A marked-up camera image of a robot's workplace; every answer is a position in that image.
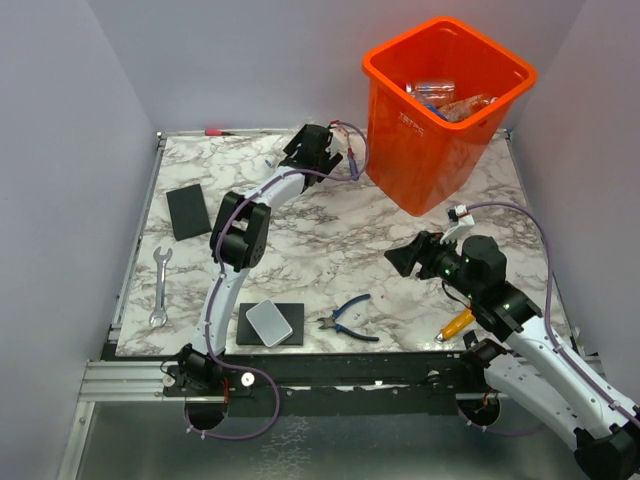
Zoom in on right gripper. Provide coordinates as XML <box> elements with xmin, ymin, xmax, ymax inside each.
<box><xmin>384</xmin><ymin>228</ymin><xmax>480</xmax><ymax>301</ymax></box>

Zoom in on tall orange label bottle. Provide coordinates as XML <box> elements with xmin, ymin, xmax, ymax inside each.
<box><xmin>439</xmin><ymin>94</ymin><xmax>497</xmax><ymax>123</ymax></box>

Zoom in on blue label water bottle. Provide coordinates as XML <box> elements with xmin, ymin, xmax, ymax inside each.
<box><xmin>405</xmin><ymin>80</ymin><xmax>456</xmax><ymax>108</ymax></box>

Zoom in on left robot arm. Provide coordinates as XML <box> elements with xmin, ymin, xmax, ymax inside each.
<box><xmin>164</xmin><ymin>124</ymin><xmax>342</xmax><ymax>396</ymax></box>

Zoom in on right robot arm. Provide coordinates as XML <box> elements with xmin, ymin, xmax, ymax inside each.
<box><xmin>384</xmin><ymin>231</ymin><xmax>639</xmax><ymax>479</ymax></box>

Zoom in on orange plastic bin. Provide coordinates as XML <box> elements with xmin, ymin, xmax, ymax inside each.
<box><xmin>362</xmin><ymin>17</ymin><xmax>537</xmax><ymax>216</ymax></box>

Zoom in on red screwdriver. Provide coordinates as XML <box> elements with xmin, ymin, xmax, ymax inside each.
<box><xmin>347</xmin><ymin>147</ymin><xmax>360</xmax><ymax>181</ymax></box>

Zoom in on red pen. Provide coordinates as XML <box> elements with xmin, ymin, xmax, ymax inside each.
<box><xmin>204</xmin><ymin>128</ymin><xmax>234</xmax><ymax>137</ymax></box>

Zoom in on black foam pad upper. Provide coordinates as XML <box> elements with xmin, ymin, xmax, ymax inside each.
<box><xmin>166</xmin><ymin>184</ymin><xmax>211</xmax><ymax>241</ymax></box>

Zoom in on white rounded box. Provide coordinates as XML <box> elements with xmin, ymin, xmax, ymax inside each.
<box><xmin>246</xmin><ymin>300</ymin><xmax>293</xmax><ymax>348</ymax></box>

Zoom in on silver wrench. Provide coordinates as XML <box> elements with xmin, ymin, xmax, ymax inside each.
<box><xmin>149</xmin><ymin>247</ymin><xmax>173</xmax><ymax>328</ymax></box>

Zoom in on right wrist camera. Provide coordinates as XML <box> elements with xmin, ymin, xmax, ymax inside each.
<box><xmin>440</xmin><ymin>204</ymin><xmax>475</xmax><ymax>245</ymax></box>

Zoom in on yellow handle utility knife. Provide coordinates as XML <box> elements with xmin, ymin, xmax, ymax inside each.
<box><xmin>434</xmin><ymin>309</ymin><xmax>475</xmax><ymax>343</ymax></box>

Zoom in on blue handle pliers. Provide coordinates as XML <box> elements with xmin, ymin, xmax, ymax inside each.
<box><xmin>316</xmin><ymin>293</ymin><xmax>379</xmax><ymax>343</ymax></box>

